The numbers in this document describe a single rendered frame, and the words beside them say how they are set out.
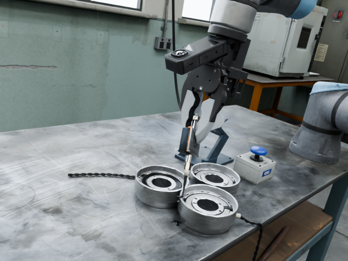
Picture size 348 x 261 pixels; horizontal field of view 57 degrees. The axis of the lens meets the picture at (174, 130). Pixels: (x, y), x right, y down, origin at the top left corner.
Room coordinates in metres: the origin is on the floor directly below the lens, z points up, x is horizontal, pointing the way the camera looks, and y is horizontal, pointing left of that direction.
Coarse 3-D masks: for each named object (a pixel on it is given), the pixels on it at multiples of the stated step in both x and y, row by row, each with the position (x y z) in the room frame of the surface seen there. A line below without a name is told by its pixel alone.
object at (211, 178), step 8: (192, 168) 0.61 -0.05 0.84; (200, 168) 0.64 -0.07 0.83; (208, 168) 0.65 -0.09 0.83; (216, 168) 0.65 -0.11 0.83; (224, 168) 0.65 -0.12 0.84; (192, 176) 0.59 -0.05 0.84; (208, 176) 0.62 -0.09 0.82; (216, 176) 0.62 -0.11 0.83; (232, 176) 0.63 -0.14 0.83; (192, 184) 0.58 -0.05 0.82; (208, 184) 0.56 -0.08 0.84; (216, 184) 0.58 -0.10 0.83; (224, 184) 0.59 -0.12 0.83; (232, 192) 0.57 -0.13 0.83
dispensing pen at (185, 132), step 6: (198, 120) 0.59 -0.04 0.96; (192, 126) 0.58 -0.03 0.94; (186, 132) 0.56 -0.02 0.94; (186, 138) 0.55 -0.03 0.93; (180, 144) 0.55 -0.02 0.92; (186, 144) 0.54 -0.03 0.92; (180, 150) 0.54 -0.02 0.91; (186, 156) 0.54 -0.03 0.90; (192, 156) 0.55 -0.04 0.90; (186, 162) 0.54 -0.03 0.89; (186, 168) 0.53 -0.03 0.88; (186, 174) 0.52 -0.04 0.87; (186, 180) 0.52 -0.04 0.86
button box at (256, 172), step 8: (248, 152) 0.75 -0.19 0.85; (240, 160) 0.70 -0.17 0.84; (248, 160) 0.70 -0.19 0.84; (256, 160) 0.70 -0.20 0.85; (264, 160) 0.71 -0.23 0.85; (240, 168) 0.70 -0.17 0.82; (248, 168) 0.69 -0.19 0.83; (256, 168) 0.67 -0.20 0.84; (264, 168) 0.68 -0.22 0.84; (272, 168) 0.71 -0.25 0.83; (240, 176) 0.70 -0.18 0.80; (248, 176) 0.68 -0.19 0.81; (256, 176) 0.67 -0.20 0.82; (264, 176) 0.68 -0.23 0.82; (256, 184) 0.67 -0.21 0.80
